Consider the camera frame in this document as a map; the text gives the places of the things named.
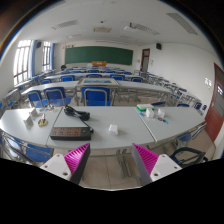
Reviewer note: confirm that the yellow tape roll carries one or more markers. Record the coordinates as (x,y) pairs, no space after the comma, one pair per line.
(42,122)

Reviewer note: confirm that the black-framed blue chair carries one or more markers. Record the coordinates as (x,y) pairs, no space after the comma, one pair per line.
(175,156)

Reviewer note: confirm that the blue metal-framed chair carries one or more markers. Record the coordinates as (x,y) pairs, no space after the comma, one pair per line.
(96,97)
(56,96)
(185,136)
(33,151)
(35,99)

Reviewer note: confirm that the orange lectern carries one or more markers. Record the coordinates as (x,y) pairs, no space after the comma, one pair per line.
(99,63)

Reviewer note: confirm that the small white box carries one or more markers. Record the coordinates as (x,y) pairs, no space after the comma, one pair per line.
(28,122)
(34,113)

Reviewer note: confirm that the brown wooden door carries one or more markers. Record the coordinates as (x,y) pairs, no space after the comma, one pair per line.
(145,61)
(216,106)

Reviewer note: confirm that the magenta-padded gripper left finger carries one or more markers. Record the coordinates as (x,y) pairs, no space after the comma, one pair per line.
(60,165)

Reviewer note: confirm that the ceiling air conditioner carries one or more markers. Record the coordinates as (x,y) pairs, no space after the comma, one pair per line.
(102,29)

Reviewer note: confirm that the green chalkboard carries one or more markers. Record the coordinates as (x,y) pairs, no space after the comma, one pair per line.
(99,55)

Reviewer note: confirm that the multi-pane classroom window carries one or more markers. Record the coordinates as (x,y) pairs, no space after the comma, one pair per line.
(21,61)
(46,56)

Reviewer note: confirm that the ceiling light panels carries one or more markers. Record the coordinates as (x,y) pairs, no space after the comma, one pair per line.
(65,24)

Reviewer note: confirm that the blue curtain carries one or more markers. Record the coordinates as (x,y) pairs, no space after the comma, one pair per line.
(33,58)
(52,55)

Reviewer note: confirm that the blue classroom chairs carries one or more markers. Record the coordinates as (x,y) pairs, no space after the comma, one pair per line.
(67,78)

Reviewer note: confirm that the green and white flat box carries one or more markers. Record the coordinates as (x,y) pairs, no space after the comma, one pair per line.
(145,107)

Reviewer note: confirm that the white printed carton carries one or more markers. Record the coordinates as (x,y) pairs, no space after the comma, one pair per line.
(161,113)
(150,113)

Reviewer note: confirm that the grey classroom desks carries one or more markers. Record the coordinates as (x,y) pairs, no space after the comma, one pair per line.
(140,85)

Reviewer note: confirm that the white ceiling projector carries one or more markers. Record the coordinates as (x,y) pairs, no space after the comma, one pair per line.
(130,27)

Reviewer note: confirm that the grey framed desk panel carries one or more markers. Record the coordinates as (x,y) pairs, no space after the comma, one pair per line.
(98,81)

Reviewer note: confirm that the black wall speaker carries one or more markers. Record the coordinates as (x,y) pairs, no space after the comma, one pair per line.
(38,44)
(159,46)

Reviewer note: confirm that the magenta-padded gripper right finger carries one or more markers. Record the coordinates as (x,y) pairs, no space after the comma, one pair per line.
(160,165)

